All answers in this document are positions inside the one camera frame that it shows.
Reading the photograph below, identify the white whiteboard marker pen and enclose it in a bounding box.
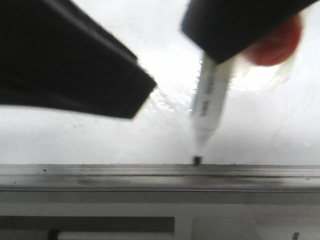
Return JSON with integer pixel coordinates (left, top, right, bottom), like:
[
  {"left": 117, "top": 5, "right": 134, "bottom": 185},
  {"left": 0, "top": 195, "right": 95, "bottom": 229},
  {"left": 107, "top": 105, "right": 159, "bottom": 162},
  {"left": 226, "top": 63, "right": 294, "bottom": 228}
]
[{"left": 191, "top": 54, "right": 235, "bottom": 166}]

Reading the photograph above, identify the white whiteboard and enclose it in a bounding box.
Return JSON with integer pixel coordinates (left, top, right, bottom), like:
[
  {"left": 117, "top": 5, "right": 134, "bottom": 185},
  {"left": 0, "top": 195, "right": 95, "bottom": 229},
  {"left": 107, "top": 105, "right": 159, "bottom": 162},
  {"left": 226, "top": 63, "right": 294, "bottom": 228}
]
[{"left": 0, "top": 0, "right": 320, "bottom": 165}]

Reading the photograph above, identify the red round magnet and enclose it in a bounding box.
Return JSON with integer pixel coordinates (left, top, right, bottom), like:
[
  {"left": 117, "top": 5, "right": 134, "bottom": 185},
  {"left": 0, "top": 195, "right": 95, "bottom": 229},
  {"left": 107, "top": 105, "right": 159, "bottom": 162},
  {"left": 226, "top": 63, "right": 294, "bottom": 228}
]
[{"left": 242, "top": 14, "right": 303, "bottom": 67}]

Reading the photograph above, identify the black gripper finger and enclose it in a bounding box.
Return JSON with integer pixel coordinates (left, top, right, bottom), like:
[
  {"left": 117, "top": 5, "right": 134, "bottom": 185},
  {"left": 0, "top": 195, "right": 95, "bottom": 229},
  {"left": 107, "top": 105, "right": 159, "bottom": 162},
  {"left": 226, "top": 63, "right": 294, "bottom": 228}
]
[
  {"left": 181, "top": 0, "right": 315, "bottom": 64},
  {"left": 0, "top": 0, "right": 157, "bottom": 119}
]

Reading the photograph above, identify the aluminium whiteboard frame rail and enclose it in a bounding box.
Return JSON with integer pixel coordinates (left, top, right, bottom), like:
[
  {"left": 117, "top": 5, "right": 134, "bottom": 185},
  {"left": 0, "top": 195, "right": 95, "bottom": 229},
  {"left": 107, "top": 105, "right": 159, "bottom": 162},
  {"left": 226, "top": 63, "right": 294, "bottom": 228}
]
[{"left": 0, "top": 164, "right": 320, "bottom": 193}]

